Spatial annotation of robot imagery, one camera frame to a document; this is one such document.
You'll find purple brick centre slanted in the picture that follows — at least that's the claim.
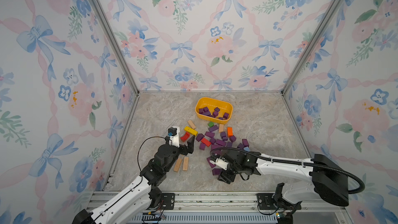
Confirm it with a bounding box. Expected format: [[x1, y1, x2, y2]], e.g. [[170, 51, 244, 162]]
[[216, 140, 227, 147]]

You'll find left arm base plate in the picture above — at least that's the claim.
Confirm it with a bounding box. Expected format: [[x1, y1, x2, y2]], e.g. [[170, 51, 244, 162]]
[[148, 193, 175, 210]]

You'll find red bridge brick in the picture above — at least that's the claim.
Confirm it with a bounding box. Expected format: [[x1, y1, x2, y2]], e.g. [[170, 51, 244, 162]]
[[180, 132, 190, 142]]

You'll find purple large block centre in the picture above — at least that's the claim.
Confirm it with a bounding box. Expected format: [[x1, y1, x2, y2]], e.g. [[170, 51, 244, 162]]
[[210, 144, 221, 151]]

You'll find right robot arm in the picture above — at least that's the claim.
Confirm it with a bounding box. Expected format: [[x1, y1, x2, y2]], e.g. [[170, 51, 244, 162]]
[[210, 147, 365, 210]]

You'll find red flat brick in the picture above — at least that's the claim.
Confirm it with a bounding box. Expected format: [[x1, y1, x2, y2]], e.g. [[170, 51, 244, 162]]
[[201, 138, 211, 147]]

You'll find natural wood brick top left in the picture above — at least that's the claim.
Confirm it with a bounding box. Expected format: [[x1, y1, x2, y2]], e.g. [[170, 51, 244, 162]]
[[188, 120, 197, 129]]

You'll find yellow long brick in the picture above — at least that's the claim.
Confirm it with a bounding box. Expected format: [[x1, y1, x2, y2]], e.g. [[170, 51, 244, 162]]
[[184, 126, 198, 136]]

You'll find natural wood long brick left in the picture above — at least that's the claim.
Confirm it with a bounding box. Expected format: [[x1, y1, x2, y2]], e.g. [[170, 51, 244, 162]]
[[173, 158, 183, 172]]

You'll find orange brick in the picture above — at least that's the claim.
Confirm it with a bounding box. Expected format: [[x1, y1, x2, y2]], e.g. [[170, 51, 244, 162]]
[[227, 127, 234, 137]]

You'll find yellow plastic storage bin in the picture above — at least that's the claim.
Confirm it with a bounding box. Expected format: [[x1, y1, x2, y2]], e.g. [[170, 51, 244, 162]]
[[195, 97, 233, 124]]

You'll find purple long brick bottom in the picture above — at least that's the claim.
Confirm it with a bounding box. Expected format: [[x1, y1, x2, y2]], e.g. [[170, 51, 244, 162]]
[[206, 157, 216, 168]]

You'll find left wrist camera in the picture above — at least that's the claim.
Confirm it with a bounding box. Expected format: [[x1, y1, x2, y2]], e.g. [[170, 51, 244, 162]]
[[167, 126, 180, 148]]

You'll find purple long brick top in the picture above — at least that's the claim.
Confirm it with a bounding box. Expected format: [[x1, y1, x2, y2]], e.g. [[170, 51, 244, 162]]
[[208, 125, 219, 132]]

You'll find aluminium mounting rail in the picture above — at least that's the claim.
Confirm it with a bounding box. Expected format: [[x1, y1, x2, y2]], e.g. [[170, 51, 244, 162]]
[[82, 189, 346, 224]]

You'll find natural wood long brick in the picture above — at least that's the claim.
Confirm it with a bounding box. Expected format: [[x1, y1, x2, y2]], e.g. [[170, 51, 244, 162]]
[[182, 157, 189, 171], [173, 158, 183, 172]]

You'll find natural wood brick top centre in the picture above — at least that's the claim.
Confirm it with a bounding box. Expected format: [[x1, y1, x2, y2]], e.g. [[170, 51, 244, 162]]
[[219, 124, 226, 133]]

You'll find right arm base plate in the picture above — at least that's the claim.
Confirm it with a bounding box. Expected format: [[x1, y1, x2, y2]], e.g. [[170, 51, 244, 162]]
[[256, 193, 302, 211]]

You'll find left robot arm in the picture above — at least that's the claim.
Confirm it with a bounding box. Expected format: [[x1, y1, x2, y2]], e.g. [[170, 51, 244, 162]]
[[72, 140, 194, 224]]

